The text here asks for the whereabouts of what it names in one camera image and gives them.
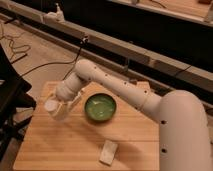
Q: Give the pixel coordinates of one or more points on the green bowl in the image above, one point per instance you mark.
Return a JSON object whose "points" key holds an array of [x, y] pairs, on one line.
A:
{"points": [[100, 107]]}

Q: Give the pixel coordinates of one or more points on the white ceramic cup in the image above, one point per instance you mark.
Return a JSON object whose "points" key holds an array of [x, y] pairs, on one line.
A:
{"points": [[56, 109]]}

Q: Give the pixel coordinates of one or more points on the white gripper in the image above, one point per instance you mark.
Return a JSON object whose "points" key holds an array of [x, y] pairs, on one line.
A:
{"points": [[68, 90]]}

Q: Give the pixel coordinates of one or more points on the wooden table board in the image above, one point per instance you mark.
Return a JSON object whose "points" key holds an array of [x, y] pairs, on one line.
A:
{"points": [[75, 144]]}

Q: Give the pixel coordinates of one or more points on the black chair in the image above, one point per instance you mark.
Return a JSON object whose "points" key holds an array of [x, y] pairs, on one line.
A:
{"points": [[13, 94]]}

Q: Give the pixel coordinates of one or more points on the white sponge block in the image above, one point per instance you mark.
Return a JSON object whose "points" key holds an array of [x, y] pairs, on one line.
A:
{"points": [[108, 152]]}

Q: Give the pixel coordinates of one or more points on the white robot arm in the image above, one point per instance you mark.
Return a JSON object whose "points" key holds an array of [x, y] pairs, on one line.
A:
{"points": [[184, 141]]}

